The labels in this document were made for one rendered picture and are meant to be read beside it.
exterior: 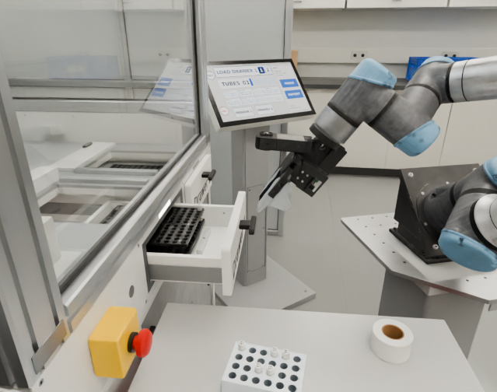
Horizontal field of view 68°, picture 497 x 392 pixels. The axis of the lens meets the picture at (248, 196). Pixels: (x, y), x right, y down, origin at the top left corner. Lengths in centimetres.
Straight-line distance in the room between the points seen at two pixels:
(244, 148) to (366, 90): 108
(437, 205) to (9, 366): 92
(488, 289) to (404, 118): 48
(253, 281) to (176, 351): 138
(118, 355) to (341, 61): 395
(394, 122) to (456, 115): 323
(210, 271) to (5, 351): 39
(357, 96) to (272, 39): 164
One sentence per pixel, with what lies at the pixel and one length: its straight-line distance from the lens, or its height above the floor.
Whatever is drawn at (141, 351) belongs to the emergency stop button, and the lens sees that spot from 59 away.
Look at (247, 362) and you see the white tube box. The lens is 67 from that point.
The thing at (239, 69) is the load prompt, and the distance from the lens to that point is 171.
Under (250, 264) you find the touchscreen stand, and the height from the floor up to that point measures 18.
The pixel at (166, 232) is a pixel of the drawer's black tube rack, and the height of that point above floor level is 90.
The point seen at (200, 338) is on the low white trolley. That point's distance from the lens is 76.
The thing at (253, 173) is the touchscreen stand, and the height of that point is 69.
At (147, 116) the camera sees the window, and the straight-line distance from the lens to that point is 79.
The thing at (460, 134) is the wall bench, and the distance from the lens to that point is 399.
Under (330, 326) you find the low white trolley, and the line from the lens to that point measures 80.
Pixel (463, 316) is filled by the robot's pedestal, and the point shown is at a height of 59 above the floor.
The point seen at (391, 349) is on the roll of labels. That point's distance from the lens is 74.
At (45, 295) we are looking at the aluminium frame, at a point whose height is 102.
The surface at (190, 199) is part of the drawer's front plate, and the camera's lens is 101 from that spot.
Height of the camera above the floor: 129
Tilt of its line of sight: 23 degrees down
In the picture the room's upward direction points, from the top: straight up
